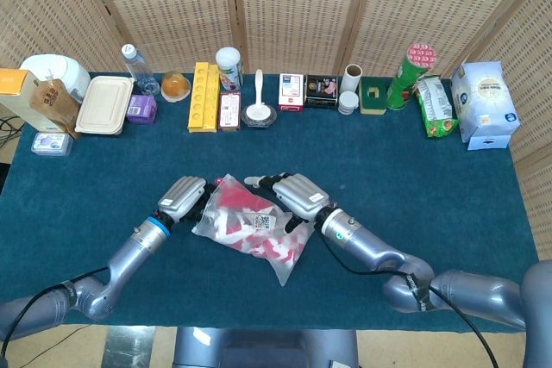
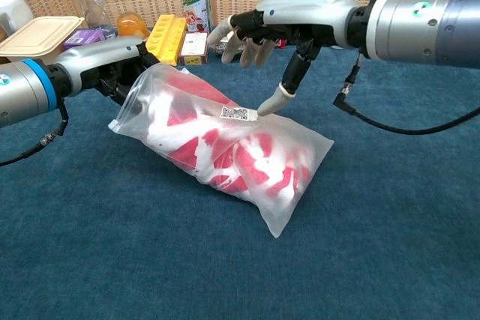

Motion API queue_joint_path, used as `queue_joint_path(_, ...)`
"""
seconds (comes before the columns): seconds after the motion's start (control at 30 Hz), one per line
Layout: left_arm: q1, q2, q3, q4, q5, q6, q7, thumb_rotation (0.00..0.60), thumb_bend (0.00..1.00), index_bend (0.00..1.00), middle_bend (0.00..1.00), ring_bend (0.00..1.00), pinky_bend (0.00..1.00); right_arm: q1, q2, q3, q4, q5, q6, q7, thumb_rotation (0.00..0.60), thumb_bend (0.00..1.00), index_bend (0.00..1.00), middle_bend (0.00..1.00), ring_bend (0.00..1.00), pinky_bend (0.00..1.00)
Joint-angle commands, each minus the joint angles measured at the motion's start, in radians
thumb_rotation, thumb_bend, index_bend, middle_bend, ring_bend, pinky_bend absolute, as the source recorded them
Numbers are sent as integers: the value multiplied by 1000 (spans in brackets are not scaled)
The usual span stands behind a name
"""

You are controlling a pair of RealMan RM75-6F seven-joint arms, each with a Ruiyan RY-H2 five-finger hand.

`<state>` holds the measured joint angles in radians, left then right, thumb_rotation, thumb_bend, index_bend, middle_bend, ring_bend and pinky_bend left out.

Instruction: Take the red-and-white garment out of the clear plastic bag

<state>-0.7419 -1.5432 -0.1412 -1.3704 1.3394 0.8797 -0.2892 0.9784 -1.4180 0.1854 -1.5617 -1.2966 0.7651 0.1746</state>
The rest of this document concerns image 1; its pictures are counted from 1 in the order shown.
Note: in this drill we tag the dark red pink-label box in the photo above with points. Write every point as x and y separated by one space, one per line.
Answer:
230 111

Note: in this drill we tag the red white small box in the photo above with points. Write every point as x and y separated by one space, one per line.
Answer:
291 92

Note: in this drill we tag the clear plastic water bottle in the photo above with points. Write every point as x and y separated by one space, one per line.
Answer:
138 68

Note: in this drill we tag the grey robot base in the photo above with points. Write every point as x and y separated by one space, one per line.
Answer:
259 348

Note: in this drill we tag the white rice spoon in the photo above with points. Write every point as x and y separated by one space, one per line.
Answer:
258 105

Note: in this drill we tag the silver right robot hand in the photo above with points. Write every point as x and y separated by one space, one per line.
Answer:
302 195

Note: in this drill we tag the orange jelly cup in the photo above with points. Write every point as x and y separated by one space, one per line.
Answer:
174 85

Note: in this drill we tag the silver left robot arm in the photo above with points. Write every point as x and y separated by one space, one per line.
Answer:
133 251

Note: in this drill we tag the green chips tube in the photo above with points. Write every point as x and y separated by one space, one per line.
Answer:
407 79

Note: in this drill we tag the green snack bag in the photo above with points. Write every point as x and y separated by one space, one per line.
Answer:
435 105

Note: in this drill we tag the frosted plastic zip bag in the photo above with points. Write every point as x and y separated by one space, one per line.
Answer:
284 273

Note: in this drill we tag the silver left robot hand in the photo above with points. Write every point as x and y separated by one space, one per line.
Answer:
181 195

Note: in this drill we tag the woven folding screen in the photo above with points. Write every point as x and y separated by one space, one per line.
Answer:
302 10

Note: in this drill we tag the small purple box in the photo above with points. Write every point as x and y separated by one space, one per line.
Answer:
141 109

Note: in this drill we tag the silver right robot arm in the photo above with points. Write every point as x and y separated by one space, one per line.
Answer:
366 247

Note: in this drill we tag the red white patterned garment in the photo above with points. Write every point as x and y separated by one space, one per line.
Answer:
241 202

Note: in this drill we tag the blue tablecloth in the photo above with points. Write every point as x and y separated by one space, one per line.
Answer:
388 178

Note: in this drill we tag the black printed box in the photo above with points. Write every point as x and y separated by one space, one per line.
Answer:
321 92

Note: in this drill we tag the orange beige carton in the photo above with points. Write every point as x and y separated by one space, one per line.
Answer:
17 101

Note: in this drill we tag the yellow plastic egg tray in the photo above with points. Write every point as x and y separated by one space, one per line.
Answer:
202 101

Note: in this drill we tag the white paper roll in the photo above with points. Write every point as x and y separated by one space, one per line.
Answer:
351 79

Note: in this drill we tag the beige lidded lunch box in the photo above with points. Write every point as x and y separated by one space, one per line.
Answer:
103 105

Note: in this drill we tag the small white jar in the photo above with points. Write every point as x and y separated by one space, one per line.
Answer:
348 103

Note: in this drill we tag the white green printed can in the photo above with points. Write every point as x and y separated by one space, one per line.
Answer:
228 68

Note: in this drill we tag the brown paper pouch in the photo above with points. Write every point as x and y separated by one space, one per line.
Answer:
54 105

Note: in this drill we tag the white rounded appliance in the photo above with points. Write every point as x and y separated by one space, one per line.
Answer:
60 70

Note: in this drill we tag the green yellow sponge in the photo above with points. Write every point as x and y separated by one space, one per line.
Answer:
373 96

